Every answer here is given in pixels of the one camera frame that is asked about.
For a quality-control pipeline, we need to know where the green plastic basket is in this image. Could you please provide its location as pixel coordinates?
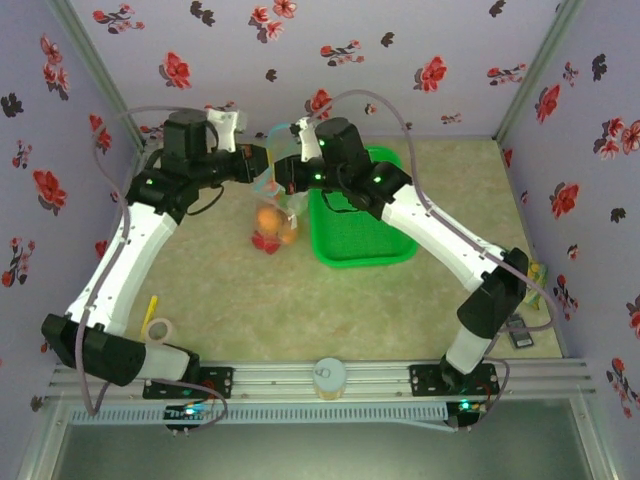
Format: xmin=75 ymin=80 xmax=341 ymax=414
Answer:
xmin=307 ymin=144 xmax=419 ymax=270

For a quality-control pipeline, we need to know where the aluminium mounting rail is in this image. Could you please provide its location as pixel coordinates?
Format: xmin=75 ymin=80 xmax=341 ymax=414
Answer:
xmin=48 ymin=357 xmax=599 ymax=401

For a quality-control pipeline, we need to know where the lavender sheathed cable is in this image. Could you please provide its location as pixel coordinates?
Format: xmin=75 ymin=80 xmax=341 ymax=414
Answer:
xmin=307 ymin=88 xmax=559 ymax=434
xmin=73 ymin=103 xmax=229 ymax=432

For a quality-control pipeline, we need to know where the aluminium frame post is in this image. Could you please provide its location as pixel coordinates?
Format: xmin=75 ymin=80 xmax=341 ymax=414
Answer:
xmin=47 ymin=0 xmax=154 ymax=147
xmin=492 ymin=0 xmax=585 ymax=142

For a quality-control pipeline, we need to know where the yellow stick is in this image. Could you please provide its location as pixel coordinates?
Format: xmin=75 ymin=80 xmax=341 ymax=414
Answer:
xmin=141 ymin=295 xmax=159 ymax=337

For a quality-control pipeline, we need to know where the tape roll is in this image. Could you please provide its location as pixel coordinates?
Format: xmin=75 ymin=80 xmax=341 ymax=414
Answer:
xmin=144 ymin=317 xmax=177 ymax=347

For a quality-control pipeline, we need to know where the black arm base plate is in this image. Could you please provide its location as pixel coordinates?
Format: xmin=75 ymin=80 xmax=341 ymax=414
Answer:
xmin=408 ymin=363 xmax=500 ymax=399
xmin=143 ymin=366 xmax=235 ymax=401

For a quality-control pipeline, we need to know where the grey slotted cable duct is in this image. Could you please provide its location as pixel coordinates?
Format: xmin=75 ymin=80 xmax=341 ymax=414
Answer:
xmin=67 ymin=402 xmax=449 ymax=426

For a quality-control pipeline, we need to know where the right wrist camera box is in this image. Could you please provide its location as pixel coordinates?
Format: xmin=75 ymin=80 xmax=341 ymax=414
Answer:
xmin=290 ymin=117 xmax=321 ymax=164

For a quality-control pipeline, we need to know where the small circuit board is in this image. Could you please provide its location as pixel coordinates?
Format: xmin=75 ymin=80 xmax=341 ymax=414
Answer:
xmin=164 ymin=403 xmax=211 ymax=426
xmin=447 ymin=399 xmax=489 ymax=431

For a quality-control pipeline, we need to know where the black flat device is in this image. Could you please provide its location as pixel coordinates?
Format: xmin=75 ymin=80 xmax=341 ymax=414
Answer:
xmin=504 ymin=315 xmax=535 ymax=350

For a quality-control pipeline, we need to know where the green snack bag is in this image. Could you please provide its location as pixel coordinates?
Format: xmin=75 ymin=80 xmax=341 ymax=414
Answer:
xmin=522 ymin=262 xmax=550 ymax=312

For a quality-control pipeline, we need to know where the thin black cable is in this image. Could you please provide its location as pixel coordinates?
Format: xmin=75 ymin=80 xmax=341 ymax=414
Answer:
xmin=185 ymin=183 xmax=225 ymax=217
xmin=321 ymin=188 xmax=362 ymax=215

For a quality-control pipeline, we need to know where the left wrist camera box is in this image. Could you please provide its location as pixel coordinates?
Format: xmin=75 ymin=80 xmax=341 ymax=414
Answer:
xmin=206 ymin=107 xmax=249 ymax=154

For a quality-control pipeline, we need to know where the clear zip-top bag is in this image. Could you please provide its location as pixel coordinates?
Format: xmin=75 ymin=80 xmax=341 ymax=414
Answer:
xmin=249 ymin=123 xmax=311 ymax=257

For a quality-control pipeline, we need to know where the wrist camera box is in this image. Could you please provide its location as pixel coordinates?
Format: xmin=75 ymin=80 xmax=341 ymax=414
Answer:
xmin=290 ymin=117 xmax=321 ymax=164
xmin=206 ymin=107 xmax=249 ymax=154

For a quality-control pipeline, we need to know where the red tomato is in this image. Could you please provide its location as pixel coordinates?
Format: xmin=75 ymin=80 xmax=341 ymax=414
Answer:
xmin=251 ymin=232 xmax=281 ymax=256

